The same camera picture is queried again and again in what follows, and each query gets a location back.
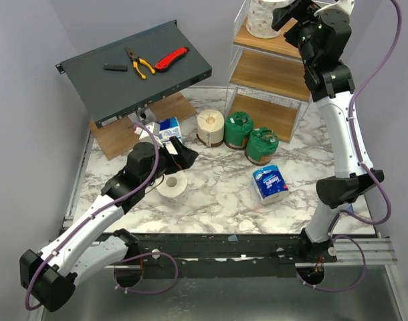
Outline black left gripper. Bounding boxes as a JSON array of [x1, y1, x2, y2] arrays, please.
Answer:
[[142, 136, 198, 188]]

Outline large floral paper roll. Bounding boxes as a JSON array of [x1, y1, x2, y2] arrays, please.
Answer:
[[246, 0, 290, 39]]

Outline short floral paper roll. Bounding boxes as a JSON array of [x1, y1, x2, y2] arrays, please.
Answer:
[[157, 171, 189, 209]]

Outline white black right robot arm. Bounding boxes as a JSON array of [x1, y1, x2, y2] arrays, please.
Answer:
[[272, 1, 385, 262]]

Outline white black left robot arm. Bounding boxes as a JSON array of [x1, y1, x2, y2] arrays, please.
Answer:
[[19, 136, 198, 312]]

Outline blue Tempo roll left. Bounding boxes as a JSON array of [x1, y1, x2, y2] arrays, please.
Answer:
[[157, 117, 183, 142]]

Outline blue tempo roll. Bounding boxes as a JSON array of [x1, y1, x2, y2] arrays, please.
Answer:
[[157, 117, 183, 142], [252, 165, 289, 205]]

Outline beige brown wrapped paper roll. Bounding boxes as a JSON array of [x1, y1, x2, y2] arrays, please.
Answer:
[[197, 109, 225, 147]]

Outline grey metal stand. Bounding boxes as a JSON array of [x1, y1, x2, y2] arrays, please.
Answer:
[[128, 107, 157, 130]]

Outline green wrapped roll rear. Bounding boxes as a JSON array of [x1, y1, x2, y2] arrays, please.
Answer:
[[224, 112, 254, 150]]

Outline green wrapped roll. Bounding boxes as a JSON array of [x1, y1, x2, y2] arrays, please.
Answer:
[[245, 127, 279, 166], [224, 112, 254, 150]]

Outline wooden base board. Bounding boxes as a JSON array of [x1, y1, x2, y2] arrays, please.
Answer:
[[89, 93, 197, 161]]

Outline green wrapped roll front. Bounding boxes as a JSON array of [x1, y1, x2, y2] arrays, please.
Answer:
[[245, 127, 279, 166]]

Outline blue Tempo roll right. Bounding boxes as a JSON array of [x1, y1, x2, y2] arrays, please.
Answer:
[[252, 165, 289, 205]]

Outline red black utility knife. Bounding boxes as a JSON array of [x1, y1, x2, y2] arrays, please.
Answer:
[[155, 47, 190, 72]]

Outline dark grey rack panel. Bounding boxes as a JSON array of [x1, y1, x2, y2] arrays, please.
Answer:
[[56, 21, 212, 128]]

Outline small black connector block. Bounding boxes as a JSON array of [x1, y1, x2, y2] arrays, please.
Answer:
[[103, 64, 128, 72]]

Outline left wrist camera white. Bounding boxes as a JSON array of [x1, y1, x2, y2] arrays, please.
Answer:
[[134, 122, 161, 144]]

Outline white wire wooden shelf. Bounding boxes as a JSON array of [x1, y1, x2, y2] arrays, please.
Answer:
[[225, 1, 310, 142]]

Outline black aluminium mounting rail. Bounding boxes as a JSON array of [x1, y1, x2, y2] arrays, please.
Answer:
[[43, 230, 399, 280]]

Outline yellow handled pliers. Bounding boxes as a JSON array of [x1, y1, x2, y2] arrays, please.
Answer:
[[125, 47, 156, 80]]

